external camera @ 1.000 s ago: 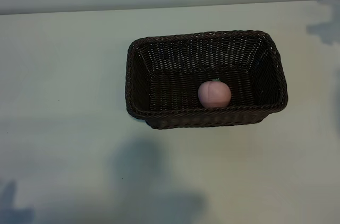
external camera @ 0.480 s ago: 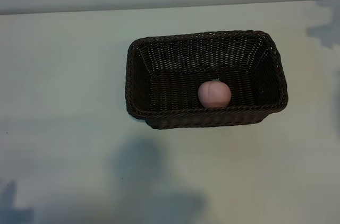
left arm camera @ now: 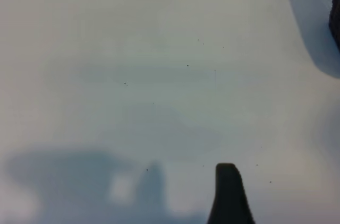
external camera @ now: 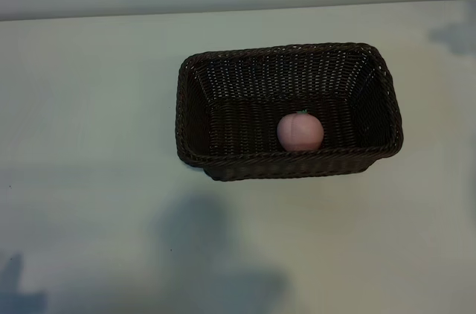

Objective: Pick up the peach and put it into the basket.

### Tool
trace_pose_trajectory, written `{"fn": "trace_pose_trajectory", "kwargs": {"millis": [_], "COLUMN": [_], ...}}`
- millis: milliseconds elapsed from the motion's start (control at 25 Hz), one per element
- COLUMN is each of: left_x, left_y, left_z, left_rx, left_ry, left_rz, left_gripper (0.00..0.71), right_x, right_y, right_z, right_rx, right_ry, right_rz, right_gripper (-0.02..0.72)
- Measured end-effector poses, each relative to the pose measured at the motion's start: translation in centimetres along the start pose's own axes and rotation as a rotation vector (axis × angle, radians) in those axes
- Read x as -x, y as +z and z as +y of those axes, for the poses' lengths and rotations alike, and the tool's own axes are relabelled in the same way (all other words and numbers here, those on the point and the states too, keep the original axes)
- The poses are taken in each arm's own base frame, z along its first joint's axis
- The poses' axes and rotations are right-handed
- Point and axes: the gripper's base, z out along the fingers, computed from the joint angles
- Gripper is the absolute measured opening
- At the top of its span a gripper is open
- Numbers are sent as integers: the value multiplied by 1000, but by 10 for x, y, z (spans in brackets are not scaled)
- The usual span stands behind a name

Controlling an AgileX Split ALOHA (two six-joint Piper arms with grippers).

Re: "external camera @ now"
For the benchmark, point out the dark brown wicker basket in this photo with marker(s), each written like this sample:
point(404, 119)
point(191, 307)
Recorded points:
point(241, 87)

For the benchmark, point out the pink peach with green leaf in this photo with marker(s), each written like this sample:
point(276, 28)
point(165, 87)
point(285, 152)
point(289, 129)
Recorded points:
point(297, 131)

